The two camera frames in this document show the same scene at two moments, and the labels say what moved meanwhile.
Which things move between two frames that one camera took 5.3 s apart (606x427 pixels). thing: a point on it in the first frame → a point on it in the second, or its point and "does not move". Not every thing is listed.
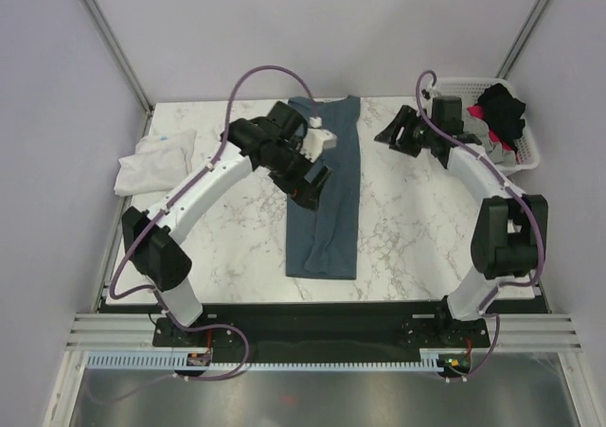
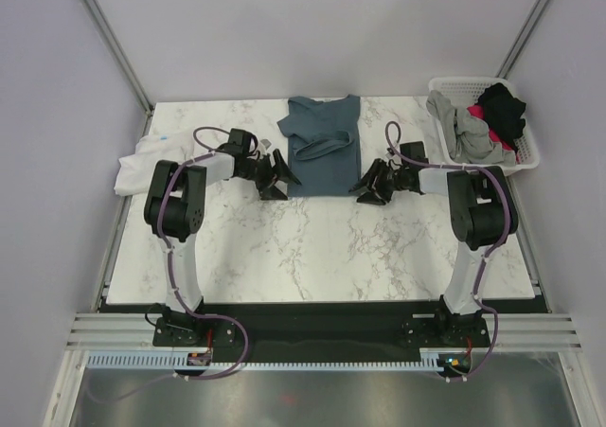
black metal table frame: x=431 y=328 does not move
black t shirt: x=503 y=113 does not move
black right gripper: x=406 y=118 → x=377 y=169
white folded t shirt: x=159 y=163 does not move
